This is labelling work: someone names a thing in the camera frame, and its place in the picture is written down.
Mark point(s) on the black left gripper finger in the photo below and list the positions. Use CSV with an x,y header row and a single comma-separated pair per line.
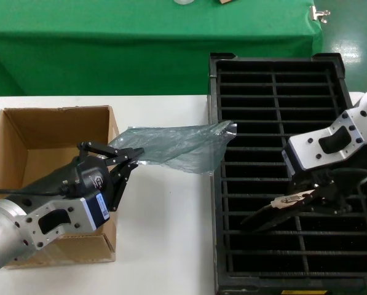
x,y
118,190
100,150

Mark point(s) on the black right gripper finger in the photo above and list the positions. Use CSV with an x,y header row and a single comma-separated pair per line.
x,y
324,188
327,208

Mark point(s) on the silver right wrist bracket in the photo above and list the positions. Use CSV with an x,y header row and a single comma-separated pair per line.
x,y
309,153

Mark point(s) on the brown open cardboard box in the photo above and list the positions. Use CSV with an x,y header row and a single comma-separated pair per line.
x,y
48,129

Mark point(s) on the black slotted plastic container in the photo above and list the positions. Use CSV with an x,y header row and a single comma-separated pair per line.
x,y
247,92

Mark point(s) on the flat cardboard box with lid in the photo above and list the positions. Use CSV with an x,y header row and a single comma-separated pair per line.
x,y
226,1

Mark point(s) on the silver left wrist bracket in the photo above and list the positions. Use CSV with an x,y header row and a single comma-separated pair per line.
x,y
78,215

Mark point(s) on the silver metal cloth clip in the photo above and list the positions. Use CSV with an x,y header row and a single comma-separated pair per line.
x,y
317,13

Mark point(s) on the green tablecloth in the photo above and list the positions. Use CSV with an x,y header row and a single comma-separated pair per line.
x,y
140,46

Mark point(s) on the graphics card with metal bracket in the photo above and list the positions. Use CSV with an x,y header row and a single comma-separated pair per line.
x,y
294,199

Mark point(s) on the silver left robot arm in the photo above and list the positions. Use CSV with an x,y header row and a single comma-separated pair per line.
x,y
2,233

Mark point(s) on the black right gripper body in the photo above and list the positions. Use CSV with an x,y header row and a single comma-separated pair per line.
x,y
346,184

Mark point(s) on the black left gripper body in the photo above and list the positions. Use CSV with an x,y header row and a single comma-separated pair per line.
x,y
91,178

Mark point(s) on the silver wrist bracket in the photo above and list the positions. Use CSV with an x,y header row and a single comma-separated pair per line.
x,y
78,215
309,153

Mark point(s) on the clear grey antistatic bag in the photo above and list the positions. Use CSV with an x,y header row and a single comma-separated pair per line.
x,y
177,144

